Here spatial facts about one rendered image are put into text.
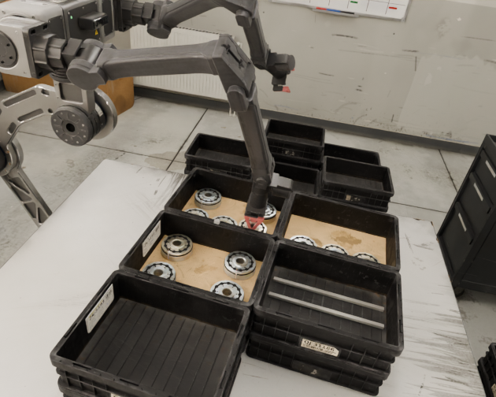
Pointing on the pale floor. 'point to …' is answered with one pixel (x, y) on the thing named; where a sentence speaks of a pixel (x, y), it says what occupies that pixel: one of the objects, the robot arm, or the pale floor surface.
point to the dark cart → (482, 224)
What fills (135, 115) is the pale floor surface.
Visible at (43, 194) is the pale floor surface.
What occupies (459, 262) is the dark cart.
